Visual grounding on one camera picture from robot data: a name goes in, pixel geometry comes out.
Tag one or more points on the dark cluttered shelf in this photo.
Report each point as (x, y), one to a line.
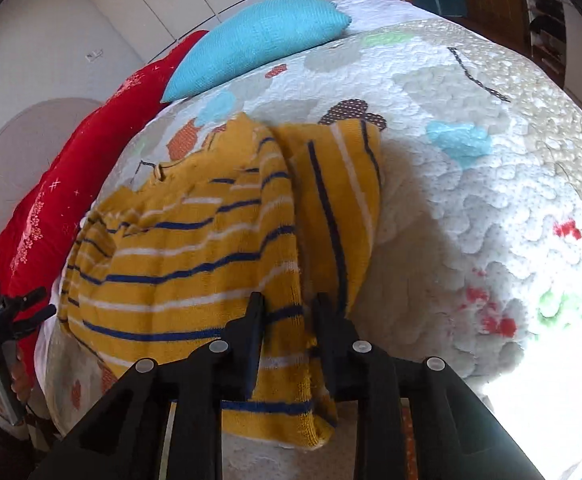
(566, 45)

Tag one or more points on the person's left hand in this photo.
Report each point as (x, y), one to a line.
(18, 377)

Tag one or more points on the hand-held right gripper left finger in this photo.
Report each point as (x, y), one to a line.
(253, 345)

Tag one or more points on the yellow striped small shirt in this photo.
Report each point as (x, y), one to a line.
(196, 260)

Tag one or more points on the blue knitted pillow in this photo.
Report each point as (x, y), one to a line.
(261, 45)

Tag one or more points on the patterned quilted bedspread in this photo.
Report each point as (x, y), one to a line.
(471, 200)

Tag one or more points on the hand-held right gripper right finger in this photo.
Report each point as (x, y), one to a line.
(327, 350)

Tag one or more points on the red embroidered blanket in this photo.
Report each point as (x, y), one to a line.
(86, 160)

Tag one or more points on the white wall socket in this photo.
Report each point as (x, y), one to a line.
(94, 54)

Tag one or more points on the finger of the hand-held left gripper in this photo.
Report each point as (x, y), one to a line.
(31, 297)
(36, 320)

